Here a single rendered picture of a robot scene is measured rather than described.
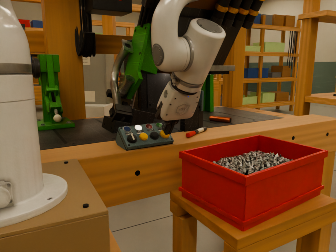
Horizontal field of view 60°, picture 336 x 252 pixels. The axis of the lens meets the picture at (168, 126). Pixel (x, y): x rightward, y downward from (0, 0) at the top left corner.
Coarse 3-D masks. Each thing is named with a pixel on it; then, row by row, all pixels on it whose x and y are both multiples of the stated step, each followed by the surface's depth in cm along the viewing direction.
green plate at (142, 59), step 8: (144, 24) 102; (136, 32) 107; (144, 32) 101; (136, 40) 106; (144, 40) 100; (136, 48) 105; (144, 48) 101; (136, 56) 104; (144, 56) 103; (152, 56) 104; (128, 64) 109; (136, 64) 103; (144, 64) 103; (152, 64) 105; (128, 72) 108; (144, 72) 110; (152, 72) 105
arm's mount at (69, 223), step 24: (48, 168) 58; (72, 168) 58; (72, 192) 46; (96, 192) 46; (48, 216) 38; (72, 216) 38; (96, 216) 39; (0, 240) 34; (24, 240) 36; (48, 240) 37; (72, 240) 38; (96, 240) 40
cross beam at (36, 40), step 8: (32, 32) 124; (40, 32) 125; (32, 40) 124; (40, 40) 126; (96, 40) 138; (104, 40) 140; (112, 40) 141; (120, 40) 143; (32, 48) 125; (40, 48) 126; (96, 48) 138; (104, 48) 140; (112, 48) 142; (120, 48) 144
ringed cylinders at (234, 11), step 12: (228, 0) 95; (240, 0) 97; (252, 0) 99; (264, 0) 101; (216, 12) 98; (228, 12) 100; (240, 12) 101; (252, 12) 103; (228, 24) 102; (240, 24) 104; (252, 24) 107
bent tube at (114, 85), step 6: (126, 42) 108; (126, 48) 105; (132, 48) 107; (120, 54) 109; (126, 54) 109; (120, 60) 110; (114, 66) 112; (120, 66) 113; (114, 72) 112; (114, 78) 112; (114, 84) 111; (114, 90) 109; (114, 96) 107; (120, 96) 109; (114, 102) 106; (120, 102) 106; (114, 108) 105
